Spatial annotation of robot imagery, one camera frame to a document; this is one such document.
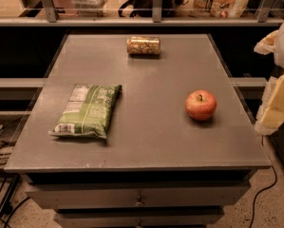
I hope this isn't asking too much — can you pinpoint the grey drawer cabinet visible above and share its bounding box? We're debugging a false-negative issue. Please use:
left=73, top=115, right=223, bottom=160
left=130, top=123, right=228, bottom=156
left=6, top=34, right=271, bottom=228

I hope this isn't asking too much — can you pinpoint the red apple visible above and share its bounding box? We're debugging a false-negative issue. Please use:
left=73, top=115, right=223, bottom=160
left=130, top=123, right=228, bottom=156
left=185, top=90, right=217, bottom=122

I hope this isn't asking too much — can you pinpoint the black backpack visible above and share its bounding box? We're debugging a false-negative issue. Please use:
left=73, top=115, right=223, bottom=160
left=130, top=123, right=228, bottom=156
left=118, top=0, right=189, bottom=17

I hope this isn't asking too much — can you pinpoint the orange soda can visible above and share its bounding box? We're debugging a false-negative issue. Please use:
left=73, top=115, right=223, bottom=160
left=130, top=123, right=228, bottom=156
left=127, top=36, right=161, bottom=55

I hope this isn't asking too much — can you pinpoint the black floor cable right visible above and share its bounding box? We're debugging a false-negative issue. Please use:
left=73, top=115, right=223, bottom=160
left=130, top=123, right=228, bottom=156
left=248, top=135, right=278, bottom=228

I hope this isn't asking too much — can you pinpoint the printed shopping bag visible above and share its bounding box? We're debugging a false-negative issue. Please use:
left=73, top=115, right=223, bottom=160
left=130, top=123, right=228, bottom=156
left=190, top=0, right=249, bottom=18

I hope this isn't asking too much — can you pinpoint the green snack bag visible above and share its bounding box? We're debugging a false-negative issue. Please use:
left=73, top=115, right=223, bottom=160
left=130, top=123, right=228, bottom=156
left=49, top=84, right=122, bottom=139

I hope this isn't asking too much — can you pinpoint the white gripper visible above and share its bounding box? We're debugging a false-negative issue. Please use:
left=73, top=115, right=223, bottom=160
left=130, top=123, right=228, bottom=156
left=254, top=22, right=284, bottom=136

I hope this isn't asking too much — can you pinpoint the grey metal railing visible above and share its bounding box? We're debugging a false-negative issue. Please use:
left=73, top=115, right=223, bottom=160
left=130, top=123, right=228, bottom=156
left=0, top=0, right=284, bottom=28

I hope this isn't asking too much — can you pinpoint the black cables left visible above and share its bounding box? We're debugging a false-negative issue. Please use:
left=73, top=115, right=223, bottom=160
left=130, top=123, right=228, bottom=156
left=0, top=119, right=31, bottom=228

